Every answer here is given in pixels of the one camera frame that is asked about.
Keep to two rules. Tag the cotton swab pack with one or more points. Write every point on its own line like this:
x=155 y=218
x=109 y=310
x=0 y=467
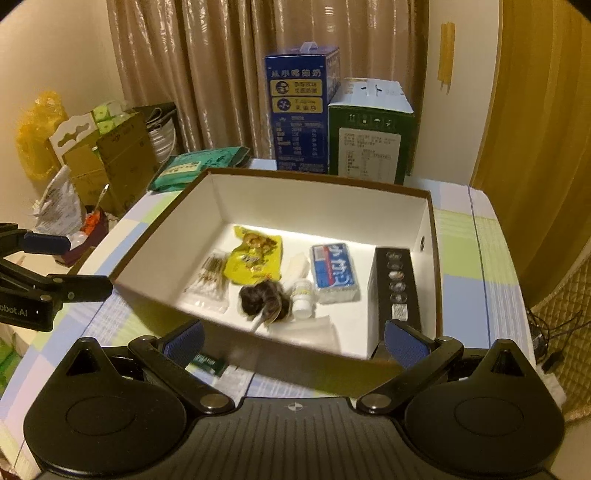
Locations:
x=210 y=281

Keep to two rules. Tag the beige shiny curtain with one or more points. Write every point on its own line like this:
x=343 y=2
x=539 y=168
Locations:
x=231 y=69

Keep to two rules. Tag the white tube packet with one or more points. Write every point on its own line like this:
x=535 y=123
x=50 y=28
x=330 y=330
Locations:
x=298 y=267

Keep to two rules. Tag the yellow snack packet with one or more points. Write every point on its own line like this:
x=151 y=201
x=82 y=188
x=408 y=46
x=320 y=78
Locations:
x=254 y=256

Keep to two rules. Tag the green and white carton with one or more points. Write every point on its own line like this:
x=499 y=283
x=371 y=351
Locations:
x=369 y=143

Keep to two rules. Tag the blue milk carton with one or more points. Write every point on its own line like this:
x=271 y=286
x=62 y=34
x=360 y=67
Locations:
x=300 y=115

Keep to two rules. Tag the blue tissue pack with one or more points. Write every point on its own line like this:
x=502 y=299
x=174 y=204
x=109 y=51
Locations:
x=334 y=272

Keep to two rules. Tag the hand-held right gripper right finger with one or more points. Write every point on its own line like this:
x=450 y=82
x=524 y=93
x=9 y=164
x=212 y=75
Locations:
x=406 y=344

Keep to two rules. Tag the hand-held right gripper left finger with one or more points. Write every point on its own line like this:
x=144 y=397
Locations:
x=184 y=344

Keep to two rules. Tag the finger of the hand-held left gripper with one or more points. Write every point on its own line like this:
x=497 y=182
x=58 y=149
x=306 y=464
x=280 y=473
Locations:
x=78 y=285
x=46 y=242

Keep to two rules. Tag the light green small boxes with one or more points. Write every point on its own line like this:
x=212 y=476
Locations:
x=106 y=117

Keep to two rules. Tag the yellow paper strip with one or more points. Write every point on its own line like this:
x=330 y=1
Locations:
x=447 y=55

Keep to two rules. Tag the chair with quilted cover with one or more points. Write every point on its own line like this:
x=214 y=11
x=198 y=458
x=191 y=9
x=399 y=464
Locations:
x=570 y=332

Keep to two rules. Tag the small white bottle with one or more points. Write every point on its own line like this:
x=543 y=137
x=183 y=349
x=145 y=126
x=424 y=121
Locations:
x=302 y=300

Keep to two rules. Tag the green tea packet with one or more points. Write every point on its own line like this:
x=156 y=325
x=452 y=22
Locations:
x=178 y=173
x=221 y=157

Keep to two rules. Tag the dark brown hair scrunchie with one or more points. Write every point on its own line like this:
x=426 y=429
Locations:
x=263 y=300

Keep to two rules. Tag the metal spoon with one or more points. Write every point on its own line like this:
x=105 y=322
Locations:
x=101 y=198

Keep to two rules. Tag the dark bag with plates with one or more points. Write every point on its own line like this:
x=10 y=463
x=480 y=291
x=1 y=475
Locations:
x=161 y=134

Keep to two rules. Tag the yellow plastic bag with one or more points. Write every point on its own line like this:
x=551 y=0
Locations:
x=39 y=134

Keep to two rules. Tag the small brown cardboard box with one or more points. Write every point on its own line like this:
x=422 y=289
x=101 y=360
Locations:
x=87 y=175

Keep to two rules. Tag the dark red box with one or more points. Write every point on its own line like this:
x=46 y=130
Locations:
x=85 y=240

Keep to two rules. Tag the small dark green packet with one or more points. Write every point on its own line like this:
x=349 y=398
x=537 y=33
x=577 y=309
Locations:
x=210 y=364

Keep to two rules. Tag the black plug adapter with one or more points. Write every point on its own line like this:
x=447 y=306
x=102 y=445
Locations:
x=550 y=363

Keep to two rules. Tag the plain brown cardboard box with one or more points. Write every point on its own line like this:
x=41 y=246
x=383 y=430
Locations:
x=127 y=161

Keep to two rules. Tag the brown cardboard box white inside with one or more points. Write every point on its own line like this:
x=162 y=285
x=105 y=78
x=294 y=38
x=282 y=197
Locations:
x=323 y=207

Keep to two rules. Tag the desktop with checked cloth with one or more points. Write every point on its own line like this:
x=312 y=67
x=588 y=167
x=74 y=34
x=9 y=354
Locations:
x=475 y=295

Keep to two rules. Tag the black printed product box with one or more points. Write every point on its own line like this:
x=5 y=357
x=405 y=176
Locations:
x=397 y=300

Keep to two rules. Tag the white card hanger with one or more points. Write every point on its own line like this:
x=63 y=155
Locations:
x=71 y=136

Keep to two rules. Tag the white plastic bag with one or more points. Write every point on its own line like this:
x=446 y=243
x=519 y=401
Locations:
x=57 y=203

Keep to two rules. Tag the yellow curtain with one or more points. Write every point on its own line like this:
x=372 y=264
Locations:
x=540 y=138

